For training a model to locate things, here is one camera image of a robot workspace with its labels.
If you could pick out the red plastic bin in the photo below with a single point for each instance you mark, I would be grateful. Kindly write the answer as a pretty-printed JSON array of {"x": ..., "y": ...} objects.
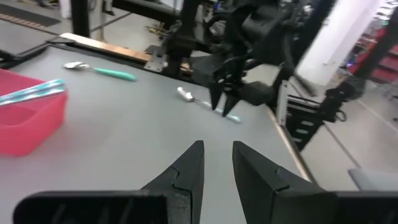
[{"x": 28, "y": 130}]

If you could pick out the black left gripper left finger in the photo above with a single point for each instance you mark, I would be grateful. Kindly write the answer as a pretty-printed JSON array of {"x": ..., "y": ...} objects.
[{"x": 124, "y": 208}]

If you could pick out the silver aluminium profile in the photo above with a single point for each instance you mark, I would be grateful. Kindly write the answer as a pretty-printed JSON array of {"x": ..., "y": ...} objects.
[{"x": 281, "y": 98}]

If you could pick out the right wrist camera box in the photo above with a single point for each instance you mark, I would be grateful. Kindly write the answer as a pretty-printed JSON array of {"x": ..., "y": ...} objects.
[{"x": 267, "y": 21}]

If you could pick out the shelf with red bins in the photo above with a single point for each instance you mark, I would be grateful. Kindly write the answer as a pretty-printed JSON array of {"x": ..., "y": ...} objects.
[{"x": 385, "y": 59}]

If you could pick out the grey table mat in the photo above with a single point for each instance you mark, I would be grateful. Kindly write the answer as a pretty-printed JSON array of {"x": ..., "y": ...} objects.
[{"x": 124, "y": 124}]

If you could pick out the black floor mat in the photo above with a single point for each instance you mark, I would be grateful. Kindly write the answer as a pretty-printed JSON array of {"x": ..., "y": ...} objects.
[{"x": 28, "y": 15}]

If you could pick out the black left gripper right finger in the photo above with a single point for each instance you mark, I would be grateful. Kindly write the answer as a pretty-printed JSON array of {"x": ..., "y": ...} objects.
[{"x": 295, "y": 208}]

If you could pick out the silver metal bracket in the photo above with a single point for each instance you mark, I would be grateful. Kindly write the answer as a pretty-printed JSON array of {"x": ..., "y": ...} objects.
[{"x": 155, "y": 62}]

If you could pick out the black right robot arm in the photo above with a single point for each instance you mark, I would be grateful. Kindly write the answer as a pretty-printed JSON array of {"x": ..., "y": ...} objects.
[{"x": 186, "y": 46}]

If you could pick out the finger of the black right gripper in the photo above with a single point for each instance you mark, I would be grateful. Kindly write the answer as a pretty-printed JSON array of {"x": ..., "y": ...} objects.
[
  {"x": 230, "y": 104},
  {"x": 215, "y": 95}
]

